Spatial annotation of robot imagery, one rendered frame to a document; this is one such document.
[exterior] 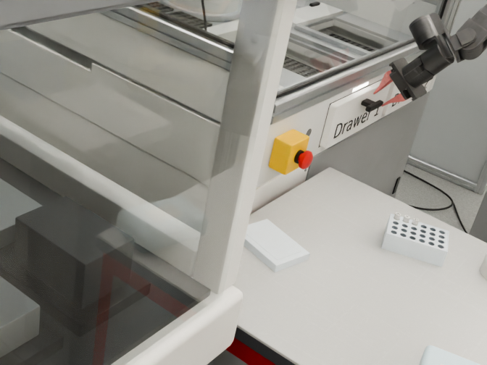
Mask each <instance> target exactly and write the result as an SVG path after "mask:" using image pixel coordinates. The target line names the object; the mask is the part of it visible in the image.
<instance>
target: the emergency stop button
mask: <svg viewBox="0 0 487 365"><path fill-rule="evenodd" d="M312 160H313V154H312V152H311V151H305V152H304V153H301V154H300V155H299V158H298V162H299V168H301V169H306V168H308V167H309V166H310V164H311V163H312Z"/></svg>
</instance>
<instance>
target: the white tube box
mask: <svg viewBox="0 0 487 365"><path fill-rule="evenodd" d="M394 215H395V214H390V217H389V219H388V223H387V225H386V230H385V233H384V237H383V243H382V247H381V248H382V249H385V250H387V251H392V252H394V253H398V254H401V255H404V256H408V257H411V258H414V259H417V260H420V261H424V262H427V263H429V264H434V265H436V266H439V267H442V266H443V264H444V260H445V258H446V255H447V253H448V246H449V231H448V230H444V229H441V228H438V227H434V226H431V225H427V224H424V223H422V222H418V225H417V226H414V225H413V224H412V219H410V220H409V222H408V223H405V222H403V217H400V219H399V220H395V219H394Z"/></svg>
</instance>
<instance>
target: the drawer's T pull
mask: <svg viewBox="0 0 487 365"><path fill-rule="evenodd" d="M361 105H363V106H366V109H365V111H366V112H371V111H373V110H375V109H377V108H378V107H380V106H381V105H383V101H381V100H378V101H376V102H374V101H372V100H369V99H368V98H366V99H365V100H363V101H362V103H361Z"/></svg>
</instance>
